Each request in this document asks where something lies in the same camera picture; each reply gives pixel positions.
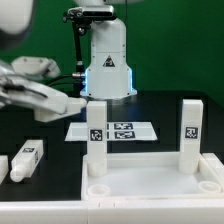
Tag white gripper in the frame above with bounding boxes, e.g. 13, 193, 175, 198
0, 56, 86, 115

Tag white desk top tray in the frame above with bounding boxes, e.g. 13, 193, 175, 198
81, 152, 224, 201

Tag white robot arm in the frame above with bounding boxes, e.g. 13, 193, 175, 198
0, 0, 140, 122

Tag black cables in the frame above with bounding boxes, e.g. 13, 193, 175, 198
43, 75, 83, 92

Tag white flat base plate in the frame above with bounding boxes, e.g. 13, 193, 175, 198
65, 122, 157, 141

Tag black camera stand pole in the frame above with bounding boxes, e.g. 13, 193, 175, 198
72, 22, 85, 90

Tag black camera on stand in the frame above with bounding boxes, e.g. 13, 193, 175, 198
63, 5, 116, 23

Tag white front rail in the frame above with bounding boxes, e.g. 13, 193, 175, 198
0, 199, 224, 224

